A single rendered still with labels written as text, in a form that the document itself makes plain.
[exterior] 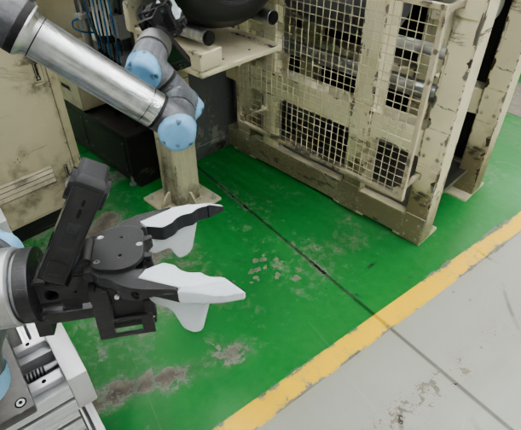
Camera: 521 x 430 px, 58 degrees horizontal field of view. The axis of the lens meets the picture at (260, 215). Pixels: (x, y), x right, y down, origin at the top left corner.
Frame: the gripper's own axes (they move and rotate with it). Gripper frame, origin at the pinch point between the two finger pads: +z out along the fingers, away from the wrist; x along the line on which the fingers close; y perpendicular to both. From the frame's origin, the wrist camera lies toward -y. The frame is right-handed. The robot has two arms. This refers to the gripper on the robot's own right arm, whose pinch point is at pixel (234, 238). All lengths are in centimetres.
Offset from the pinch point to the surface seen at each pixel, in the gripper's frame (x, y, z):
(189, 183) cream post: -157, 74, -1
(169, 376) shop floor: -69, 98, -17
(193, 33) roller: -112, 1, 4
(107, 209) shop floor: -163, 85, -41
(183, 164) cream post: -154, 62, -3
